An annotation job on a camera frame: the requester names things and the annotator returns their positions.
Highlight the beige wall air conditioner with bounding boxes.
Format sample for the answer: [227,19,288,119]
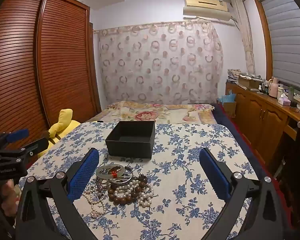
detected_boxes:
[182,0,237,25]

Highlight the large white pearl necklace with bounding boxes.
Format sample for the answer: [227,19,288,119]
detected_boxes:
[114,179,155,208]

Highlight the brown wooden bead bracelet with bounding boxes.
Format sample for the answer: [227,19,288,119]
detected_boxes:
[107,174,148,205]

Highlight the pink tissue box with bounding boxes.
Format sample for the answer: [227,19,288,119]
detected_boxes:
[277,94,292,107]

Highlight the person's left hand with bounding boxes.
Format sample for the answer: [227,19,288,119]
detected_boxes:
[0,179,20,220]

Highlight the silver bangle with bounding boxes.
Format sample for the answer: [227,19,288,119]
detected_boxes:
[96,163,126,180]

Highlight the black square storage box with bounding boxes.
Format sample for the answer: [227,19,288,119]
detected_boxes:
[105,121,156,159]

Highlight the cream window curtain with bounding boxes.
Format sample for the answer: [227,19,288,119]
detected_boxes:
[231,0,256,74]

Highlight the stack of books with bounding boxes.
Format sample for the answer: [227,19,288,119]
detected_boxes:
[226,69,241,82]

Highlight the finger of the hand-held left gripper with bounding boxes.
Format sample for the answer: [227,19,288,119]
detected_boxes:
[5,137,49,158]
[0,129,30,148]

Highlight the small pearl necklace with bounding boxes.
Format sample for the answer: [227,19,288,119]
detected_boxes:
[83,182,110,217]

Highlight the grey window blind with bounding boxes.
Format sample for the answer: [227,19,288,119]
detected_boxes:
[260,0,300,90]

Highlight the yellow plush toy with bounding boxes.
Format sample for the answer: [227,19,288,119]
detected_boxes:
[37,109,80,158]

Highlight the wooden sideboard cabinet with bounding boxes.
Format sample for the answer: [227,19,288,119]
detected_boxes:
[225,81,300,155]

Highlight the dark chair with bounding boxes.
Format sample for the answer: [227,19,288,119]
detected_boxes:
[272,122,300,228]

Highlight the cardboard box with blue paper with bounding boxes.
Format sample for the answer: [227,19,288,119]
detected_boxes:
[217,90,237,118]

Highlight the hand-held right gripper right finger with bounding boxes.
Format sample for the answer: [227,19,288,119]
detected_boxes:
[199,147,290,240]

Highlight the blue floral tablecloth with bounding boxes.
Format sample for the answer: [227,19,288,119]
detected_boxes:
[19,121,262,240]

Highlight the pink thermos jug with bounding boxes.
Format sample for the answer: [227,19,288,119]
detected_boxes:
[269,77,279,98]

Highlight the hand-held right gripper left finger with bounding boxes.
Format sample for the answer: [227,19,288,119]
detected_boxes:
[15,147,100,240]

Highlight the ring patterned curtain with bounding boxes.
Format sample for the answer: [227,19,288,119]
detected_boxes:
[94,20,224,105]

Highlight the brown slatted wooden wardrobe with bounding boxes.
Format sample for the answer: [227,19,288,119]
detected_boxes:
[0,0,102,150]

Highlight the floral bed blanket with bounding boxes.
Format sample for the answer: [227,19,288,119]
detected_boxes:
[86,100,218,125]

